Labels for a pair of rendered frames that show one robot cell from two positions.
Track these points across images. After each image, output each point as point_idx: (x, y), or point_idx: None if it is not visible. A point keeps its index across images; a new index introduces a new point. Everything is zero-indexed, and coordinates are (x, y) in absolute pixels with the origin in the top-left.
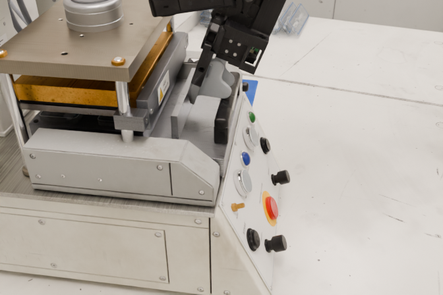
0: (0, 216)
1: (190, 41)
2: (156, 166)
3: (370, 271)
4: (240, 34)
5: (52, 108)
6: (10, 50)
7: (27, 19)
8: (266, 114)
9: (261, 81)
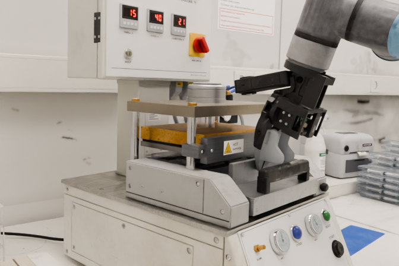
0: (104, 217)
1: (340, 200)
2: (195, 182)
3: None
4: (288, 104)
5: (157, 146)
6: (143, 101)
7: (185, 119)
8: (376, 254)
9: (388, 234)
